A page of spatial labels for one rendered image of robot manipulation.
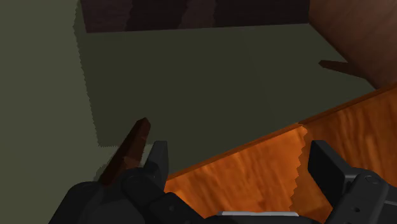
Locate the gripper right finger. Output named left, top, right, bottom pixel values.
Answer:
left=307, top=139, right=397, bottom=224

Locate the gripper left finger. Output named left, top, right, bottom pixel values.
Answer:
left=48, top=140, right=206, bottom=224

